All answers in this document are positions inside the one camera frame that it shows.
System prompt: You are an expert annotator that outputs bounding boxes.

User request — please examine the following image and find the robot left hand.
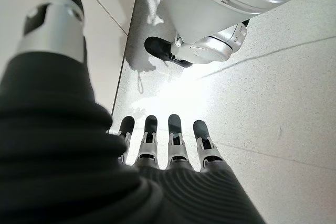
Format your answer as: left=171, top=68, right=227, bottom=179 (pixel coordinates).
left=0, top=0, right=266, bottom=224

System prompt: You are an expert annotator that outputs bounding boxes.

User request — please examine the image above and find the black robot left foot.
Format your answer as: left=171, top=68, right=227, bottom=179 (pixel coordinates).
left=144, top=36, right=194, bottom=68

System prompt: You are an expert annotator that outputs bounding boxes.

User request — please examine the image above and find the thin string loop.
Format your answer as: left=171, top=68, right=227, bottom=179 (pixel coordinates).
left=136, top=69, right=145, bottom=94

